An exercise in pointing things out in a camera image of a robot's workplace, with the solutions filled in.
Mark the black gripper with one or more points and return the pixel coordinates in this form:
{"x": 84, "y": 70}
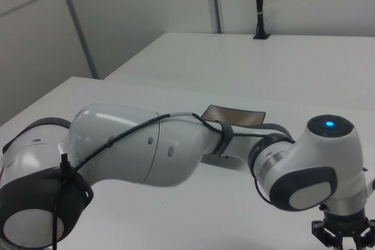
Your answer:
{"x": 345, "y": 223}

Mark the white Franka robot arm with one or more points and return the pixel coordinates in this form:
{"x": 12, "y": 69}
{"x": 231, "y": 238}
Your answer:
{"x": 132, "y": 156}

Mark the square brown ceramic plate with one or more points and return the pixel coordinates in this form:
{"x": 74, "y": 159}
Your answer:
{"x": 237, "y": 116}

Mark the black clamp camera pole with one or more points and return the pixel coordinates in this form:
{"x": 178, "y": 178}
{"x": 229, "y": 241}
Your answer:
{"x": 259, "y": 4}

